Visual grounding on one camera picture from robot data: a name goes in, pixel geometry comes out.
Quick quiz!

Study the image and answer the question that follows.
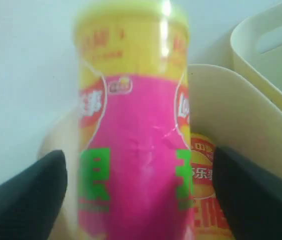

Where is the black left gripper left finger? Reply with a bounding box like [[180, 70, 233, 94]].
[[0, 150, 67, 240]]

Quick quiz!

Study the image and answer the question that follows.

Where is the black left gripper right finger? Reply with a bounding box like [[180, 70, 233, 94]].
[[213, 147, 282, 240]]

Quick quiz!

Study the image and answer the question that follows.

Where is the yellow chips can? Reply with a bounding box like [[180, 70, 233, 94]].
[[191, 133, 234, 240]]

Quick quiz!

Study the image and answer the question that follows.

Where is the pink chips can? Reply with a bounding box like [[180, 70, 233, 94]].
[[73, 0, 194, 240]]

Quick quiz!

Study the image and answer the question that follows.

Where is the cream bin with triangle mark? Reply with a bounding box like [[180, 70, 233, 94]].
[[38, 64, 282, 240]]

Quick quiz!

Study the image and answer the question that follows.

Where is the cream bin with square mark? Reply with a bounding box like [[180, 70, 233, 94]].
[[230, 3, 282, 111]]

